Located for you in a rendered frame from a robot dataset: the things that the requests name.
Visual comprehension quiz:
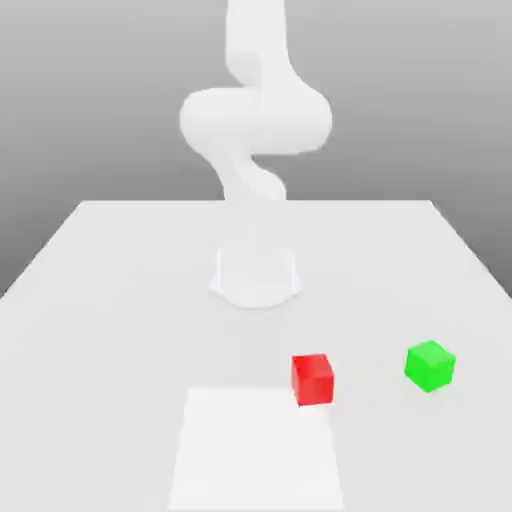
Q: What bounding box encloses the small red cube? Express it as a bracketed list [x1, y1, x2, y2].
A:
[290, 352, 335, 408]

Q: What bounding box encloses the small green cube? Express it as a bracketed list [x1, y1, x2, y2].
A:
[403, 339, 457, 394]

